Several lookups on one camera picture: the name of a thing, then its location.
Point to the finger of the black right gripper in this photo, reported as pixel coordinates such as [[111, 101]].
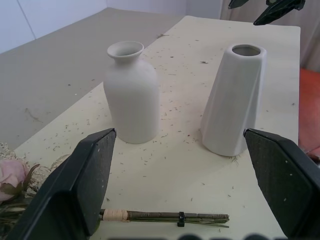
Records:
[[277, 12], [236, 3]]

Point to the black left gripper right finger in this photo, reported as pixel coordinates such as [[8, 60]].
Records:
[[287, 180]]

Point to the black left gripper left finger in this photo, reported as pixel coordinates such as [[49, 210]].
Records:
[[67, 190]]

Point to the white faceted tapered vase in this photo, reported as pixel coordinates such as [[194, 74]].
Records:
[[232, 100]]

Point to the white round bottle vase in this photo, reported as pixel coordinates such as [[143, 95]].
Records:
[[132, 100]]

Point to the red orange fabric object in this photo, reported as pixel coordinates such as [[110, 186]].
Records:
[[311, 107]]

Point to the pink flower bouquet with stems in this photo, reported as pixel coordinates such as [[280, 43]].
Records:
[[155, 216]]

